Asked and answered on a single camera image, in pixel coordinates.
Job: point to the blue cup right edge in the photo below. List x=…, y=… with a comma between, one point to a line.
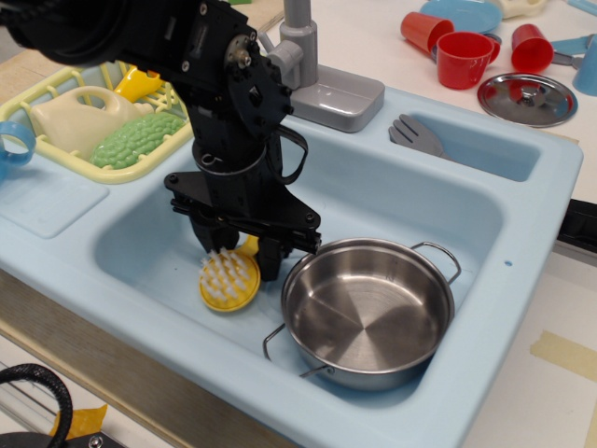
x=585, y=80

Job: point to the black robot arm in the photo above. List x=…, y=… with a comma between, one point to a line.
x=235, y=98

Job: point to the steel pot lid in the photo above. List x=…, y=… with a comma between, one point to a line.
x=527, y=99

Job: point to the stainless steel pot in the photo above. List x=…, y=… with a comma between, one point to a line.
x=370, y=314

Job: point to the blue cup handle left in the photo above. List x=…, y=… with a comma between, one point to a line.
x=17, y=147

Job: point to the red cup right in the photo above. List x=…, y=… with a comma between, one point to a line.
x=531, y=51

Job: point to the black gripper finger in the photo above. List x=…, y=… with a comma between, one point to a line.
x=270, y=255
x=214, y=238

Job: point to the yellow dish rack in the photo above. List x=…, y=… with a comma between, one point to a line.
x=106, y=75

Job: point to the grey plastic fork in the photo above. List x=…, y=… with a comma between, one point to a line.
x=409, y=132

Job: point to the grey toy faucet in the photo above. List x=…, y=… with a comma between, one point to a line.
x=325, y=95

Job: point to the yellow tape piece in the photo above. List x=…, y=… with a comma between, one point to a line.
x=86, y=422

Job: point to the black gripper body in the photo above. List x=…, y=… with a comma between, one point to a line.
x=254, y=200

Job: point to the yellow dish brush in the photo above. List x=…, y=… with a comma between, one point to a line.
x=230, y=278

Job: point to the blue plastic utensil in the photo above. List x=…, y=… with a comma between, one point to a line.
x=573, y=46

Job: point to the red cup front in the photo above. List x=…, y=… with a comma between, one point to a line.
x=463, y=57

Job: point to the cream toy top right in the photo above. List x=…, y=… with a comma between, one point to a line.
x=520, y=8

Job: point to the yellow utensil handle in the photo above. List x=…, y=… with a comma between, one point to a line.
x=138, y=84

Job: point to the blue plastic plate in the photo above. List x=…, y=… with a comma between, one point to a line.
x=466, y=15

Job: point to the green bumpy toy vegetable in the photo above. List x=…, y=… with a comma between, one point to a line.
x=139, y=137

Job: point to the red cup lying left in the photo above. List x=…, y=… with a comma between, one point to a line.
x=423, y=31

